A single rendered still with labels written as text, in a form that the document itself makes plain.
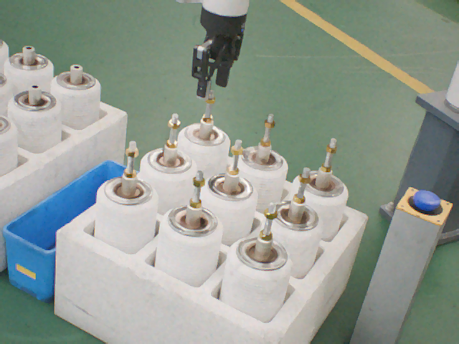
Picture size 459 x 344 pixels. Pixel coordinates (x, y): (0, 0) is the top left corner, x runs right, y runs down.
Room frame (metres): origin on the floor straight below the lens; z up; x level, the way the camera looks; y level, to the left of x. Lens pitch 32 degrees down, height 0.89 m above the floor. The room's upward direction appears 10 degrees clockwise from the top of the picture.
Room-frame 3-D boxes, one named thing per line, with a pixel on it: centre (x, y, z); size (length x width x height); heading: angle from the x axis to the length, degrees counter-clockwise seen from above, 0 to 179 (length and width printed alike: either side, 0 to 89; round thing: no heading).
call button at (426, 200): (0.91, -0.31, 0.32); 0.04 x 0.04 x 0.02
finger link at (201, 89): (1.07, 0.07, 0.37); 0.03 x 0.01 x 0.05; 157
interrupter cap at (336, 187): (1.02, -0.16, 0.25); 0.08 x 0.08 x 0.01
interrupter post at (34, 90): (1.13, 0.37, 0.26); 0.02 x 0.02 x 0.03
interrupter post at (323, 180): (1.02, -0.16, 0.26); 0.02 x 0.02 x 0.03
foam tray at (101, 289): (0.96, -0.01, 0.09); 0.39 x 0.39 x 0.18; 66
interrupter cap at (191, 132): (1.12, 0.05, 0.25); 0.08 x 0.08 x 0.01
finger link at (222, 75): (1.15, 0.04, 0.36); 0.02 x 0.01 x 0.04; 67
